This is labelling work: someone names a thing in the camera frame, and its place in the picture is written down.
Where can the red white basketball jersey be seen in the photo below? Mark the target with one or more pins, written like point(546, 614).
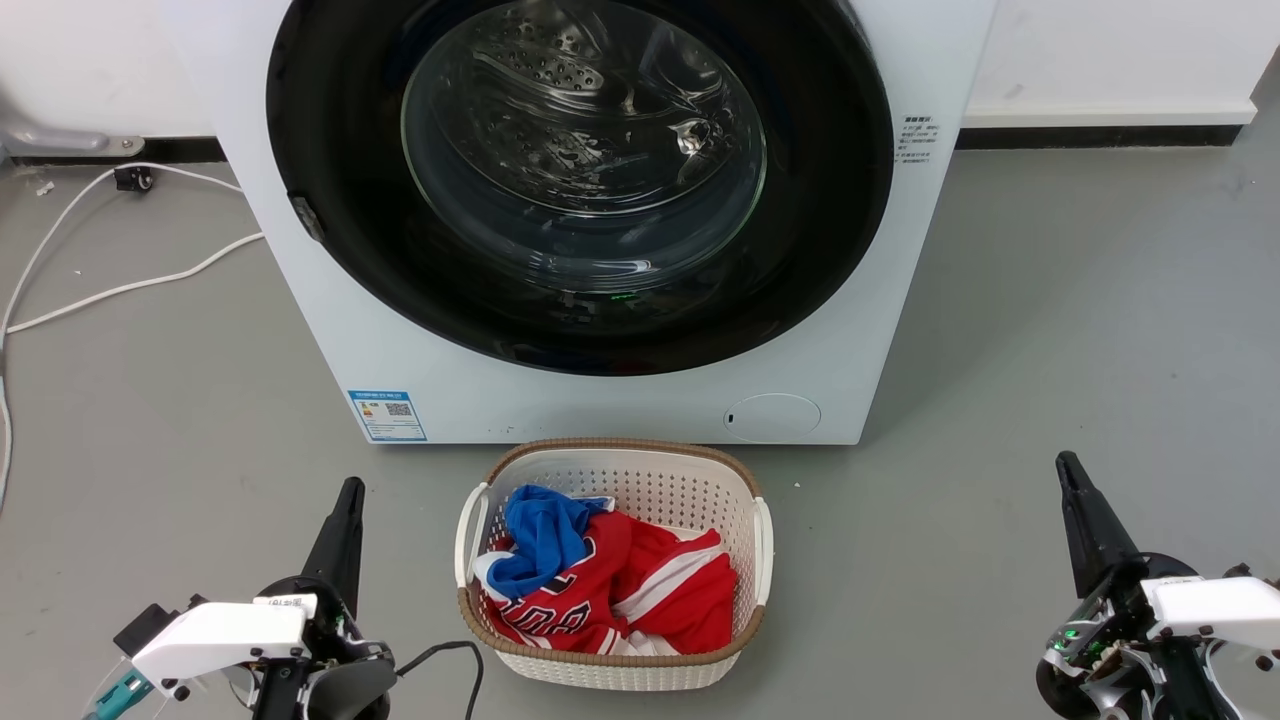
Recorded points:
point(680, 600)

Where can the white front-load washing machine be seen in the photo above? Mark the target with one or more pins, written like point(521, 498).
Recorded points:
point(640, 410)

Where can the round white filter cover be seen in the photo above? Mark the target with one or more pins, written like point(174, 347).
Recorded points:
point(775, 417)

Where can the blue energy label sticker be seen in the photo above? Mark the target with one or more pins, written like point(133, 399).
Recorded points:
point(388, 416)

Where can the blue garment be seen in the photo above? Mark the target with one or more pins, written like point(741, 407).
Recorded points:
point(545, 540)

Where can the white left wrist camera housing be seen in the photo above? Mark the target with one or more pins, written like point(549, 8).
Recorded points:
point(225, 635)

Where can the white plastic laundry basket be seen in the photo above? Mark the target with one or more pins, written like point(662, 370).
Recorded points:
point(640, 478)

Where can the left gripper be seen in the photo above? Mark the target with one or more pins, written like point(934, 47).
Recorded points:
point(340, 690)

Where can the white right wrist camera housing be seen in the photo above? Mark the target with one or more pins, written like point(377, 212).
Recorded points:
point(1220, 605)

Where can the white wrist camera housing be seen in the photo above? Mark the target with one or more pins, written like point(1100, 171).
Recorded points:
point(1220, 605)
point(225, 635)

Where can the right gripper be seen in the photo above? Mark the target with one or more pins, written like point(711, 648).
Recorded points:
point(1120, 620)

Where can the grey metal pipe bracket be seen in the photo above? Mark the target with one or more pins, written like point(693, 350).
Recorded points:
point(60, 138)

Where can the round black glass washer door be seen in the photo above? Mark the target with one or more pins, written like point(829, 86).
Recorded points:
point(825, 200)

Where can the black text instruction label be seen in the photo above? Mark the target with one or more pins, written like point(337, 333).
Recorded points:
point(918, 140)

